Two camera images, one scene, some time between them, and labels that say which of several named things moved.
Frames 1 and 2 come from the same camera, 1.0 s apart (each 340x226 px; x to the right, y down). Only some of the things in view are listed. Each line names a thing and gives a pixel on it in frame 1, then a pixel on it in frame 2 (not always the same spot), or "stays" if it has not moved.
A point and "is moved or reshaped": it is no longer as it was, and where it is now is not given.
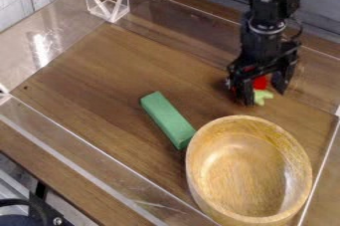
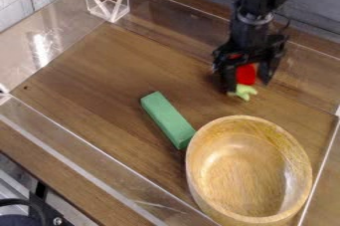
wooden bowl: x=248 y=170 stays
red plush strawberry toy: x=262 y=94 is moved or reshaped
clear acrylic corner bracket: x=108 y=9 stays
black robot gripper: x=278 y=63 -> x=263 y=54
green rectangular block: x=175 y=125 stays
